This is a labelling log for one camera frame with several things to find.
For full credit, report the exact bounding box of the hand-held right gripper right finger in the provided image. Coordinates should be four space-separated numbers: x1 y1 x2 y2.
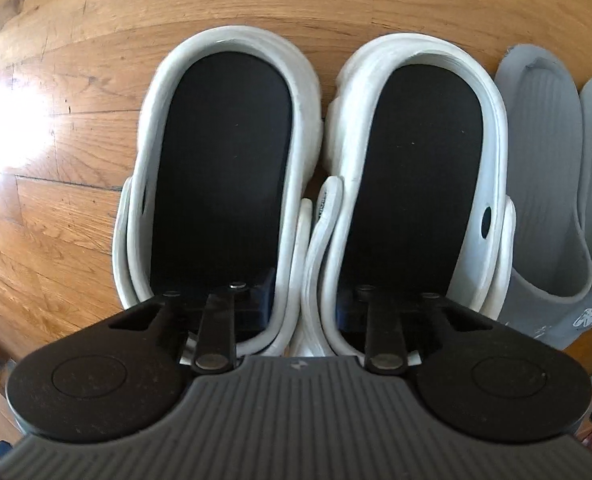
337 284 482 375

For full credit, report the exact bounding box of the white clog with charms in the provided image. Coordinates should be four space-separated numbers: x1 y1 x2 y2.
112 25 324 361
301 30 518 361

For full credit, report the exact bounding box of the dark grey slide worn print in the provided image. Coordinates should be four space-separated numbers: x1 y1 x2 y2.
493 45 592 348

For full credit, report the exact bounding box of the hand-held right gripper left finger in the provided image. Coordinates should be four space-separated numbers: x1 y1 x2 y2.
110 282 273 375

